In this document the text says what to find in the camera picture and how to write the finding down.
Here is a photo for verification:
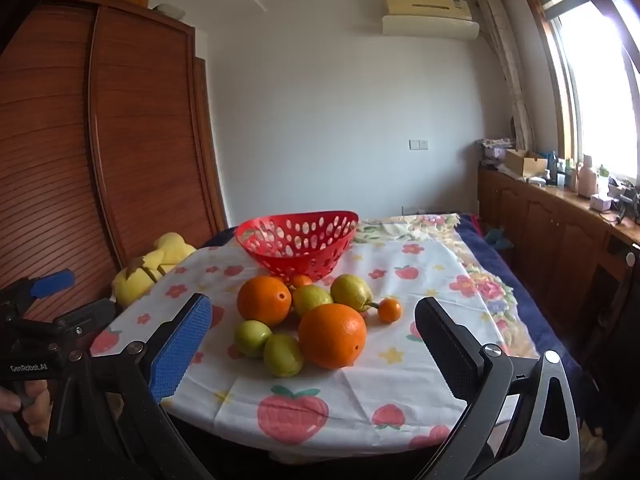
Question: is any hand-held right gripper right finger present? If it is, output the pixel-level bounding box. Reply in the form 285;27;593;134
414;297;582;480

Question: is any floral blanket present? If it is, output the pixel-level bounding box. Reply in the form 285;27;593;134
350;214;540;361

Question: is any red perforated plastic basket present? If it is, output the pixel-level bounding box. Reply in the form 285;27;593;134
235;211;360;284

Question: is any yellow plush toy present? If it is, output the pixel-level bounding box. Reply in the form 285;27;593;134
111;232;197;308

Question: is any wall air conditioner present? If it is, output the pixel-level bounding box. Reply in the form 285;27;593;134
382;0;481;41

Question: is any dark blue blanket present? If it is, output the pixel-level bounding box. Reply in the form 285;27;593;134
457;214;583;391

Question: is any cardboard box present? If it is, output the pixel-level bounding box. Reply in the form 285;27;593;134
504;149;549;176

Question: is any pink bottle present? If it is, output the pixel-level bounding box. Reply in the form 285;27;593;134
577;155;599;199

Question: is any window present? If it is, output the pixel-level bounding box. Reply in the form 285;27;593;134
520;0;640;186

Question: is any person's left hand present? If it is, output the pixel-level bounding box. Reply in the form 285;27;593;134
0;379;52;442

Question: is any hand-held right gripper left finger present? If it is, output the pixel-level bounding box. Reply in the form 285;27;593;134
75;292;216;480

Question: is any patterned rolled curtain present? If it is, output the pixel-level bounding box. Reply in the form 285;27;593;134
476;0;536;152

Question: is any large orange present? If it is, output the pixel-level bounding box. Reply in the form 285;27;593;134
298;303;368;370
237;276;293;328

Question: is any wooden sideboard cabinet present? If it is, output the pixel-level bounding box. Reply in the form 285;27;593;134
477;166;640;361

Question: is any yellow-green lemon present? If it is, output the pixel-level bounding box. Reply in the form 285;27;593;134
292;285;334;318

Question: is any white strawberry print cloth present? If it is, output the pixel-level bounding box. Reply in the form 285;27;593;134
90;230;521;463

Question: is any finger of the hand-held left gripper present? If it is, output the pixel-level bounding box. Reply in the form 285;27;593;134
27;269;77;300
52;298;118;338

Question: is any small round green fruit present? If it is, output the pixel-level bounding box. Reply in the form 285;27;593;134
234;320;273;359
263;334;305;378

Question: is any yellow-green pear with stem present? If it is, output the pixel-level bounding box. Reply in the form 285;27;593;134
330;273;381;314

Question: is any brown wooden wardrobe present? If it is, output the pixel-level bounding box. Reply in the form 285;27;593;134
0;0;229;323

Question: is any teal cloth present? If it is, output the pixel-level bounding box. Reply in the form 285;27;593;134
482;227;513;251

